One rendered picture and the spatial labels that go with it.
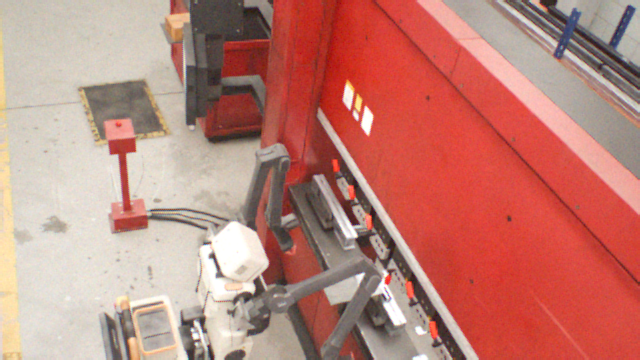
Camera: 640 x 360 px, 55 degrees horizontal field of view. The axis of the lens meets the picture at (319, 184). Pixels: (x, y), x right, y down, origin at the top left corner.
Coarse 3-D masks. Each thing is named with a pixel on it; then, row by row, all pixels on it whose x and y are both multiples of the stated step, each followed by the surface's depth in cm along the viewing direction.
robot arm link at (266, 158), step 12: (264, 156) 248; (276, 156) 247; (288, 156) 249; (264, 168) 249; (252, 180) 255; (264, 180) 254; (252, 192) 257; (252, 204) 261; (252, 216) 265; (252, 228) 267
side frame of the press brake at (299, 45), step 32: (288, 0) 280; (320, 0) 279; (288, 32) 285; (320, 32) 290; (288, 64) 295; (320, 64) 302; (288, 96) 308; (320, 96) 315; (288, 128) 322; (320, 128) 330; (320, 160) 345; (352, 224) 394
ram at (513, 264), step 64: (384, 64) 247; (384, 128) 254; (448, 128) 211; (384, 192) 262; (448, 192) 216; (512, 192) 184; (448, 256) 222; (512, 256) 188; (576, 256) 163; (512, 320) 192; (576, 320) 166
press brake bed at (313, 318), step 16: (288, 208) 355; (304, 240) 336; (288, 256) 368; (304, 256) 340; (288, 272) 373; (304, 272) 344; (320, 272) 320; (304, 304) 352; (320, 304) 326; (304, 320) 368; (320, 320) 329; (336, 320) 307; (304, 336) 372; (320, 336) 333; (352, 336) 290; (304, 352) 367; (320, 352) 342; (352, 352) 292
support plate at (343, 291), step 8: (344, 280) 284; (352, 280) 285; (328, 288) 279; (336, 288) 280; (344, 288) 281; (352, 288) 281; (328, 296) 276; (336, 296) 277; (344, 296) 277; (352, 296) 278; (336, 304) 274
